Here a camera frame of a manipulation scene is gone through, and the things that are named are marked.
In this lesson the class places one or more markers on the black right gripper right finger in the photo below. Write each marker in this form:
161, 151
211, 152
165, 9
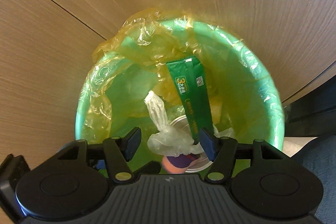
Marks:
221, 152

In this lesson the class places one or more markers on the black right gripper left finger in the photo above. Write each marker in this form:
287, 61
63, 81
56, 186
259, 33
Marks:
118, 152

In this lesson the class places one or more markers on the white paper bowl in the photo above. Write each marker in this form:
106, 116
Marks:
202, 162

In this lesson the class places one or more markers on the eggplant shaped sponge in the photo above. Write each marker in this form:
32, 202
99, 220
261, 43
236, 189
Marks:
179, 164

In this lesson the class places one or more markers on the clear plastic bag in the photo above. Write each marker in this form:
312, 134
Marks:
169, 140

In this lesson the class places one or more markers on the long green wrapper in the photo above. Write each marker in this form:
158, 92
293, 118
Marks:
188, 76

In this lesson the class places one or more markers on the green trash bin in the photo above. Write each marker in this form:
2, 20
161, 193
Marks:
236, 87

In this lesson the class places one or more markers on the yellow trash bag liner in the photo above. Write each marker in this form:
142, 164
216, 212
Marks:
147, 56

